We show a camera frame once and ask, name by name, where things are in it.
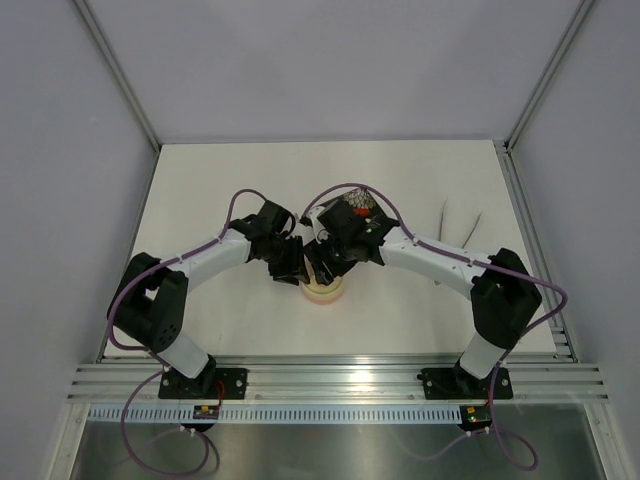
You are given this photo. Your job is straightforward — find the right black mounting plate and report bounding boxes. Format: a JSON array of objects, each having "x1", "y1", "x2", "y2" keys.
[{"x1": 417, "y1": 367, "x2": 514, "y2": 400}]

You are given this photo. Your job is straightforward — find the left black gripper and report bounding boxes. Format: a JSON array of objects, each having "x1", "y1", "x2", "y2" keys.
[{"x1": 263, "y1": 234, "x2": 309, "y2": 286}]

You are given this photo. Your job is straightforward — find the black mounting plate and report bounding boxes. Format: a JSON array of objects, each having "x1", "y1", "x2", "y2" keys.
[
  {"x1": 417, "y1": 367, "x2": 514, "y2": 400},
  {"x1": 158, "y1": 368, "x2": 248, "y2": 400}
]

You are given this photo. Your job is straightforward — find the toy red sausage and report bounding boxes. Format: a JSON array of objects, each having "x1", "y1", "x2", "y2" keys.
[{"x1": 353, "y1": 208, "x2": 371, "y2": 218}]

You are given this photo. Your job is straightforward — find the left aluminium frame post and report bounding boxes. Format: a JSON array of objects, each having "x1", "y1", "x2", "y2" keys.
[{"x1": 71, "y1": 0, "x2": 162, "y2": 155}]

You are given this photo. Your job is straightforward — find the aluminium frame post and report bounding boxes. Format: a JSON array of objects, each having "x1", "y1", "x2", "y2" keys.
[
  {"x1": 71, "y1": 0, "x2": 162, "y2": 155},
  {"x1": 503, "y1": 0, "x2": 599, "y2": 155}
]

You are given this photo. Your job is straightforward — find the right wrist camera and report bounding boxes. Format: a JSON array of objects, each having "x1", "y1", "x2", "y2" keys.
[{"x1": 299, "y1": 206, "x2": 329, "y2": 245}]

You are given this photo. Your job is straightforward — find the pink and cream lunch bowl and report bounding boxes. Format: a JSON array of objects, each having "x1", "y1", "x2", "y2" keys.
[{"x1": 302, "y1": 289, "x2": 343, "y2": 305}]

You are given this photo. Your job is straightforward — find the right aluminium frame post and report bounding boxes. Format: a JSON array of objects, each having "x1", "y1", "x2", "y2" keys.
[{"x1": 503, "y1": 0, "x2": 599, "y2": 155}]

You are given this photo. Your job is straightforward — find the metal tongs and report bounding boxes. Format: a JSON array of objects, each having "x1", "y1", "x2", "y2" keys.
[{"x1": 436, "y1": 199, "x2": 483, "y2": 249}]

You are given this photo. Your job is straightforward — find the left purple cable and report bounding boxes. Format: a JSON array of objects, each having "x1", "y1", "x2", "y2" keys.
[{"x1": 107, "y1": 188, "x2": 266, "y2": 474}]

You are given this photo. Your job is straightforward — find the black patterned square plate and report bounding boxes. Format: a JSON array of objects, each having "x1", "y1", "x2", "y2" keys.
[{"x1": 319, "y1": 187, "x2": 388, "y2": 228}]

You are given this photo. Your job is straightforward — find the white slotted cable duct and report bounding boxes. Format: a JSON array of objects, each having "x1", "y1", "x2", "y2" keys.
[{"x1": 88, "y1": 404, "x2": 462, "y2": 425}]

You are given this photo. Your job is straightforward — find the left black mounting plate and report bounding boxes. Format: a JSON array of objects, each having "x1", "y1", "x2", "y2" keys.
[{"x1": 158, "y1": 368, "x2": 248, "y2": 400}]

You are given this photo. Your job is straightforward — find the aluminium rail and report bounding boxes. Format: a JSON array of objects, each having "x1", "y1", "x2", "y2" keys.
[{"x1": 66, "y1": 355, "x2": 609, "y2": 404}]

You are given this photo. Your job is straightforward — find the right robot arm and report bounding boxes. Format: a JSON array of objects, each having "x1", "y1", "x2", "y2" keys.
[{"x1": 302, "y1": 196, "x2": 542, "y2": 399}]

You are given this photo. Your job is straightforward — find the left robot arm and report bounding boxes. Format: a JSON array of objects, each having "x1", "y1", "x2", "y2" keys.
[{"x1": 107, "y1": 200, "x2": 309, "y2": 399}]

